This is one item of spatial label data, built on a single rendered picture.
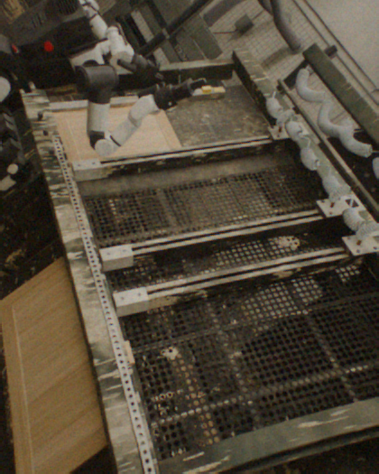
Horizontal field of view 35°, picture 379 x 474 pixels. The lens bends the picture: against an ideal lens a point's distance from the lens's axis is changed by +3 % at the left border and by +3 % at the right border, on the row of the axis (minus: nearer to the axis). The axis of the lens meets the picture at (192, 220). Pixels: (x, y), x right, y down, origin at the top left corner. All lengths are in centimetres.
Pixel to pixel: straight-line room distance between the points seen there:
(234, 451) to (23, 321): 122
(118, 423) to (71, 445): 45
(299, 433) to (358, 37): 709
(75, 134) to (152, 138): 38
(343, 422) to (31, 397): 123
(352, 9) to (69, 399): 732
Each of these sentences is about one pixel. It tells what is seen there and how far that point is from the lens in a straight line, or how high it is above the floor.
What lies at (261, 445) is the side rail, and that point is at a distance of 206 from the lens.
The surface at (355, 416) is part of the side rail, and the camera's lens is 220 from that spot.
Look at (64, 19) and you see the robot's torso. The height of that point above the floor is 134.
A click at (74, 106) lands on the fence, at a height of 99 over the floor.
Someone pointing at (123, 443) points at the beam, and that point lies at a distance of 201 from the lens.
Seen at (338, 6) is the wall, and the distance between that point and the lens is 906.
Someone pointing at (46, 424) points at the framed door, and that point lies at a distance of 256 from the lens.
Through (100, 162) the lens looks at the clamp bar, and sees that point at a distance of 278.
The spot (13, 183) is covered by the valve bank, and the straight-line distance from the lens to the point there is 283.
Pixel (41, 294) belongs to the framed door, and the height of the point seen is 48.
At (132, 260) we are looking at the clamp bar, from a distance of 240.
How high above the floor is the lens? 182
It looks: 13 degrees down
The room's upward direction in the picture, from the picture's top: 54 degrees clockwise
